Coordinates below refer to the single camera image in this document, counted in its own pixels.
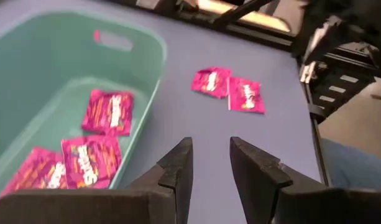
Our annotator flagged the purple Skittles candy packet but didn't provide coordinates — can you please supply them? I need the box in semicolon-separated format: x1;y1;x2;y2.
80;89;135;137
190;66;233;100
60;135;123;190
227;77;266;115
0;147;68;200

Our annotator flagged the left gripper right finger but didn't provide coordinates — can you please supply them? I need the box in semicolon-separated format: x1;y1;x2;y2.
229;136;329;224

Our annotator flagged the wooden side board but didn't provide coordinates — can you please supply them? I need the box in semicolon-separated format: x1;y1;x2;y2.
198;0;290;34

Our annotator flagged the blue rounded object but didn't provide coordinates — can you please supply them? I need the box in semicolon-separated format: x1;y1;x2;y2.
319;138;381;190

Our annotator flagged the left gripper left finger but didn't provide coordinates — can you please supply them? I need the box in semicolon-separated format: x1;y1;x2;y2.
126;136;193;224

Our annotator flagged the teal plastic bin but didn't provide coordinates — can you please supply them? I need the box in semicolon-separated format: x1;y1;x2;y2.
0;11;168;200

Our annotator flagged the black frame strut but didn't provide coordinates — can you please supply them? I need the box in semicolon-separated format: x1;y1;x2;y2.
213;0;272;26

